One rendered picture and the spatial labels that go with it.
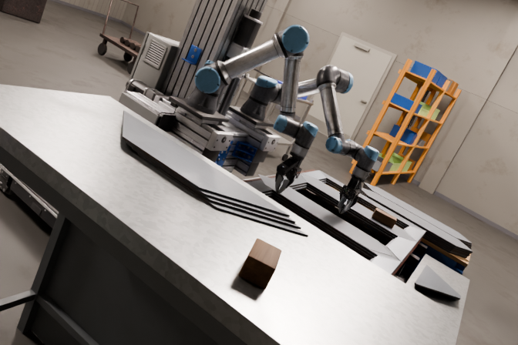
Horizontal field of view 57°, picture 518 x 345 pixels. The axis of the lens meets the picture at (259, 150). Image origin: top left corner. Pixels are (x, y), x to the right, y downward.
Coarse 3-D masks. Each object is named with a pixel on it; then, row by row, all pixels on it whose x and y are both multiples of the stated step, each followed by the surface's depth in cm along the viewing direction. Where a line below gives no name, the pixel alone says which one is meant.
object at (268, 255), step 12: (252, 252) 94; (264, 252) 96; (276, 252) 98; (252, 264) 92; (264, 264) 91; (276, 264) 93; (240, 276) 93; (252, 276) 92; (264, 276) 92; (264, 288) 92
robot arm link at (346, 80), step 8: (344, 72) 243; (312, 80) 257; (344, 80) 242; (352, 80) 247; (280, 88) 271; (304, 88) 260; (312, 88) 257; (336, 88) 244; (344, 88) 246; (280, 96) 271; (280, 104) 278
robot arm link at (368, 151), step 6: (360, 150) 229; (366, 150) 226; (372, 150) 224; (360, 156) 228; (366, 156) 225; (372, 156) 224; (360, 162) 227; (366, 162) 225; (372, 162) 226; (360, 168) 227; (366, 168) 226
